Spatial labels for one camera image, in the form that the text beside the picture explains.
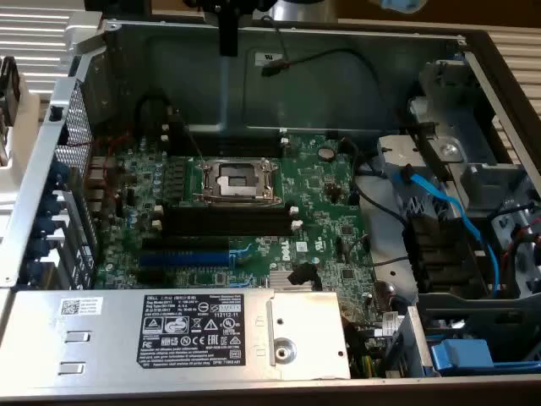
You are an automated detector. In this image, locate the black ribbed plastic bracket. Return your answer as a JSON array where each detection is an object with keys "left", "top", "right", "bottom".
[{"left": 401, "top": 213, "right": 491, "bottom": 295}]

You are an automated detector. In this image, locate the white QR code sticker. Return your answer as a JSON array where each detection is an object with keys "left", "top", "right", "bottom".
[{"left": 59, "top": 297, "right": 104, "bottom": 316}]

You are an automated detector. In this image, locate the white barcode tag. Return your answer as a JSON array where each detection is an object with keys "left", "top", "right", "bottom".
[{"left": 377, "top": 311, "right": 402, "bottom": 338}]

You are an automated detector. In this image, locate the metal rear port block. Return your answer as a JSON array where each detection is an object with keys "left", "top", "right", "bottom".
[{"left": 84, "top": 155, "right": 112, "bottom": 221}]

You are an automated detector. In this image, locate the black plug on motherboard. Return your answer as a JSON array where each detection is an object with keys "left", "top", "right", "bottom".
[{"left": 287, "top": 261, "right": 319, "bottom": 291}]

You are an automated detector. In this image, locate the small silver heatsink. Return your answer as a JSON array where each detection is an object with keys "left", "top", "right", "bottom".
[{"left": 269, "top": 270, "right": 325, "bottom": 293}]

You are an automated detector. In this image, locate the white case wall sticker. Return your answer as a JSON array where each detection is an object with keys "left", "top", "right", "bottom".
[{"left": 253, "top": 49, "right": 284, "bottom": 67}]

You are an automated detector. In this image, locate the thick black wire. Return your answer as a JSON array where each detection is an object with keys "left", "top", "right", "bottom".
[{"left": 337, "top": 137, "right": 409, "bottom": 225}]

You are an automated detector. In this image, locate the white parts rack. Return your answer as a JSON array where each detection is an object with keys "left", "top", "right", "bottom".
[{"left": 0, "top": 78, "right": 41, "bottom": 208}]

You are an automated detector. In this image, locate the green Dell motherboard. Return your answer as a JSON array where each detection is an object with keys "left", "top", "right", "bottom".
[{"left": 90, "top": 133, "right": 384, "bottom": 339}]

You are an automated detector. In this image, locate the thin red wire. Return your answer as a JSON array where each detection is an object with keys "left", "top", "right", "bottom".
[{"left": 67, "top": 130, "right": 132, "bottom": 200}]

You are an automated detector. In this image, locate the grey metal disk bay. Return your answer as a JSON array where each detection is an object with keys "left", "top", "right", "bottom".
[{"left": 375, "top": 58, "right": 541, "bottom": 299}]

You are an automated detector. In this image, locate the black looped wire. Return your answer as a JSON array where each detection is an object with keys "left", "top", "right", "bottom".
[{"left": 134, "top": 95, "right": 172, "bottom": 128}]

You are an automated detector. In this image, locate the long black expansion slot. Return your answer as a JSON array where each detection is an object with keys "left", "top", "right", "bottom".
[{"left": 141, "top": 235, "right": 232, "bottom": 251}]

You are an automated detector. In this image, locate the blue plastic card clip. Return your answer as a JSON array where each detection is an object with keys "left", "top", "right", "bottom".
[
  {"left": 49, "top": 162, "right": 71, "bottom": 189},
  {"left": 34, "top": 215, "right": 57, "bottom": 238},
  {"left": 29, "top": 237, "right": 51, "bottom": 260},
  {"left": 41, "top": 189, "right": 64, "bottom": 215},
  {"left": 24, "top": 258, "right": 46, "bottom": 283}
]

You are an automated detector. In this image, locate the dark grey plastic disk bay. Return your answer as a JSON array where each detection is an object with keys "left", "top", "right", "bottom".
[{"left": 416, "top": 291, "right": 541, "bottom": 377}]

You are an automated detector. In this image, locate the black RAM slot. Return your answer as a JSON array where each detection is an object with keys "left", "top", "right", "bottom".
[
  {"left": 150, "top": 217, "right": 303, "bottom": 237},
  {"left": 160, "top": 130, "right": 291, "bottom": 148},
  {"left": 152, "top": 205, "right": 297, "bottom": 223},
  {"left": 160, "top": 141, "right": 292, "bottom": 158}
]

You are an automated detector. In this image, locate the grey metal PC case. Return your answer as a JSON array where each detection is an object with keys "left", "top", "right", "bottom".
[{"left": 0, "top": 11, "right": 541, "bottom": 406}]

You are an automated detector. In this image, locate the short black expansion slot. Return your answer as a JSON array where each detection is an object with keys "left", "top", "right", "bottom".
[{"left": 137, "top": 268, "right": 168, "bottom": 283}]

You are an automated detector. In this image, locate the blue plastic disk bay handle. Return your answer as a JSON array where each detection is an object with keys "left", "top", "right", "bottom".
[{"left": 429, "top": 337, "right": 541, "bottom": 376}]

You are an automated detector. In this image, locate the metal CPU socket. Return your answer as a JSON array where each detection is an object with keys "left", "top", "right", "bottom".
[{"left": 192, "top": 156, "right": 285, "bottom": 209}]

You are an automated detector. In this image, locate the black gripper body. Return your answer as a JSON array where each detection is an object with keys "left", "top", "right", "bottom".
[{"left": 182, "top": 0, "right": 276, "bottom": 20}]

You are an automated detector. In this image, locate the black computer part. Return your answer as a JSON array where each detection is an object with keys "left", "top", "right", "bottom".
[{"left": 0, "top": 57, "right": 21, "bottom": 126}]

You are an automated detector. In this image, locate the blue flat wire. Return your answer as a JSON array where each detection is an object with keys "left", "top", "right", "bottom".
[{"left": 391, "top": 168, "right": 504, "bottom": 288}]

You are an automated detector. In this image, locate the black rating label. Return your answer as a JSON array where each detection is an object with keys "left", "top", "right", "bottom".
[{"left": 135, "top": 294, "right": 246, "bottom": 368}]

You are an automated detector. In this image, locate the blue expansion slot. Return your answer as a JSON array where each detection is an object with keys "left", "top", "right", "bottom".
[{"left": 139, "top": 250, "right": 232, "bottom": 267}]

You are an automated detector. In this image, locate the silver power supply unit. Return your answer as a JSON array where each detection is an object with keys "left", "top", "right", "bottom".
[{"left": 0, "top": 288, "right": 352, "bottom": 384}]

